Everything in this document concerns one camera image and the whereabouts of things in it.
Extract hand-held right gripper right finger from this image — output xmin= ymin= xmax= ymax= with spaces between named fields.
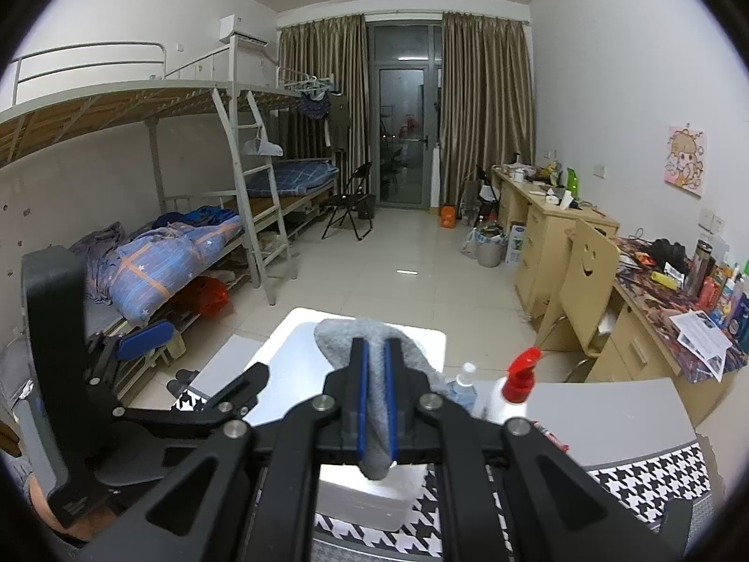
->
xmin=383 ymin=336 xmax=695 ymax=562

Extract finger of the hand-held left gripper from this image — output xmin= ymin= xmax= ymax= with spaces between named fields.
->
xmin=88 ymin=321 xmax=177 ymax=388
xmin=117 ymin=362 xmax=272 ymax=441

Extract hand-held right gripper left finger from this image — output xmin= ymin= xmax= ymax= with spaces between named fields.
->
xmin=76 ymin=336 xmax=371 ymax=562

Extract grey sock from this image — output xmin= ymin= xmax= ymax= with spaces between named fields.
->
xmin=314 ymin=318 xmax=447 ymax=481

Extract white foam box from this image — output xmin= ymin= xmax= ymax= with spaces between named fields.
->
xmin=172 ymin=307 xmax=447 ymax=532

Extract person's left forearm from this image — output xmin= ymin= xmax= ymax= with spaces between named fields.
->
xmin=26 ymin=471 xmax=118 ymax=546

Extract clear blue spray bottle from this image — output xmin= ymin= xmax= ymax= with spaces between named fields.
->
xmin=447 ymin=362 xmax=479 ymax=418

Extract orange plastic bag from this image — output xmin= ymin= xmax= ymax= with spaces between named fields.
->
xmin=180 ymin=276 xmax=231 ymax=320

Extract blue star-print quilt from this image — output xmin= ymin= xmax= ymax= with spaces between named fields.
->
xmin=111 ymin=214 xmax=244 ymax=324

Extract grey-purple blanket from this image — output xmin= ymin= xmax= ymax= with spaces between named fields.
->
xmin=66 ymin=221 xmax=127 ymax=306

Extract white red-pump lotion bottle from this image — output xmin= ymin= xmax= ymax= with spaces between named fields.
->
xmin=471 ymin=347 xmax=543 ymax=423

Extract red snack packet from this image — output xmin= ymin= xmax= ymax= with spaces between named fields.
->
xmin=529 ymin=418 xmax=570 ymax=453

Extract grey trash bin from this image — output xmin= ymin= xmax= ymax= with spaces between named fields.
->
xmin=474 ymin=227 xmax=507 ymax=269

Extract blue and white carton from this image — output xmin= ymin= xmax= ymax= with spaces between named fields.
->
xmin=504 ymin=222 xmax=528 ymax=268

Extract black folding chair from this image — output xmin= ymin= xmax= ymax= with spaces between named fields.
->
xmin=320 ymin=162 xmax=376 ymax=241

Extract blue plaid bedding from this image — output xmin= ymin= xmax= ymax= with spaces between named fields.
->
xmin=242 ymin=158 xmax=341 ymax=199

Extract white metal bunk bed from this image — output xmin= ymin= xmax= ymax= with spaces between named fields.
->
xmin=0 ymin=41 xmax=297 ymax=406
xmin=230 ymin=34 xmax=350 ymax=236

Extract wooden smiley-face chair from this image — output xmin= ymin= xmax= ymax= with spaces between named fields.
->
xmin=535 ymin=217 xmax=622 ymax=359

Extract light wooden desk with drawers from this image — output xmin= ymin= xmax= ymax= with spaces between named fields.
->
xmin=490 ymin=164 xmax=622 ymax=318

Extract houndstooth tablecloth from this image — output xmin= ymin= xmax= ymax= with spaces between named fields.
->
xmin=172 ymin=333 xmax=718 ymax=562

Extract cluttered wooden desk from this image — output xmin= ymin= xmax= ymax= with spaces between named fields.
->
xmin=584 ymin=237 xmax=749 ymax=429

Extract glass balcony door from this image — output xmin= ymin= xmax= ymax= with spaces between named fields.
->
xmin=365 ymin=20 xmax=446 ymax=209

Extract hanging dark clothes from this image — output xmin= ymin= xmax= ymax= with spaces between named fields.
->
xmin=295 ymin=92 xmax=352 ymax=148

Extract brown curtain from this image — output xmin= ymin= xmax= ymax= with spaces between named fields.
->
xmin=277 ymin=13 xmax=370 ymax=195
xmin=441 ymin=11 xmax=537 ymax=210

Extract printed paper sheets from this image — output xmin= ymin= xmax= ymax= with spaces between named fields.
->
xmin=668 ymin=307 xmax=733 ymax=381

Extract white air conditioner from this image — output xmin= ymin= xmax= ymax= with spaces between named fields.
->
xmin=219 ymin=14 xmax=271 ymax=47

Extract dark thermos flask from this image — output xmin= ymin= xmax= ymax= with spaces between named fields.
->
xmin=684 ymin=239 xmax=715 ymax=297

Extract group of toiletry bottles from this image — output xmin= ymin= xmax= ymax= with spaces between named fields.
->
xmin=699 ymin=262 xmax=749 ymax=332

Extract cartoon wall poster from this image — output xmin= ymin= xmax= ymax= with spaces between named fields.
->
xmin=662 ymin=124 xmax=709 ymax=198

